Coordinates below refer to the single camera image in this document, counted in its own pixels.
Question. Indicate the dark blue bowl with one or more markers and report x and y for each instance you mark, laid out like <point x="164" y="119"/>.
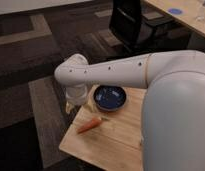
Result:
<point x="109" y="98"/>

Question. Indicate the blue round coaster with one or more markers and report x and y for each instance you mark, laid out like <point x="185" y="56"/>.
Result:
<point x="175" y="11"/>

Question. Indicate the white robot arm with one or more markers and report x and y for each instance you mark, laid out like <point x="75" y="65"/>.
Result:
<point x="173" y="111"/>

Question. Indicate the orange carrot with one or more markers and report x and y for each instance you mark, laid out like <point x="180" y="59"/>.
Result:
<point x="94" y="122"/>

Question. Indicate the black office chair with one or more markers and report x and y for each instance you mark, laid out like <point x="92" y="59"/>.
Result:
<point x="137" y="25"/>

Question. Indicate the clear drinking glass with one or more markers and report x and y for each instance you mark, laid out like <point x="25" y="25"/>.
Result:
<point x="201" y="12"/>

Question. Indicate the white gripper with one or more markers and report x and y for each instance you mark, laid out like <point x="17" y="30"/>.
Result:
<point x="77" y="95"/>

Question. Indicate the small wooden table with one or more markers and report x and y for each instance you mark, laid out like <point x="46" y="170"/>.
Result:
<point x="114" y="145"/>

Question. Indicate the background wooden table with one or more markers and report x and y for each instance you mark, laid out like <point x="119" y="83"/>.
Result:
<point x="188" y="17"/>

